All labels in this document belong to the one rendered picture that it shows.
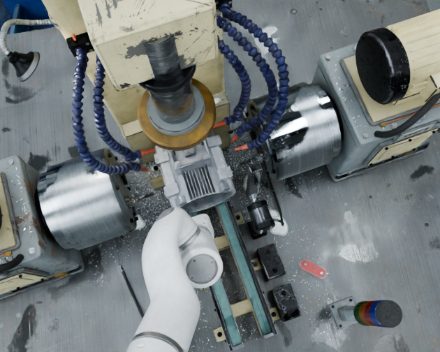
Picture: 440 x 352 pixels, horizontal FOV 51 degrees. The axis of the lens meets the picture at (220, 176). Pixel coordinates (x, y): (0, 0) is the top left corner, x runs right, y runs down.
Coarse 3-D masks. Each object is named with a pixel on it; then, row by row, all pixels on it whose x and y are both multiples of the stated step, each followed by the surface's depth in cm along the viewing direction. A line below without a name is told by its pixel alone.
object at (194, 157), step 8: (200, 144) 126; (176, 152) 125; (184, 152) 124; (192, 152) 123; (200, 152) 125; (208, 152) 122; (176, 160) 125; (184, 160) 124; (192, 160) 124; (200, 160) 121; (208, 160) 122; (176, 168) 121; (184, 168) 123; (192, 168) 125
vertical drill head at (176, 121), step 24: (168, 48) 74; (168, 72) 80; (144, 96) 106; (168, 96) 88; (192, 96) 96; (144, 120) 104; (168, 120) 100; (192, 120) 102; (168, 144) 102; (192, 144) 103
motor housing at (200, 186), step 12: (216, 156) 130; (168, 168) 129; (204, 168) 125; (216, 168) 128; (168, 180) 128; (180, 180) 126; (192, 180) 125; (204, 180) 125; (216, 180) 126; (228, 180) 129; (180, 192) 126; (192, 192) 124; (204, 192) 124; (216, 192) 125; (228, 192) 129; (192, 204) 138; (204, 204) 139; (216, 204) 138
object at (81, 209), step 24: (48, 168) 124; (72, 168) 121; (48, 192) 118; (72, 192) 118; (96, 192) 118; (120, 192) 122; (48, 216) 118; (72, 216) 117; (96, 216) 119; (120, 216) 120; (72, 240) 121; (96, 240) 125
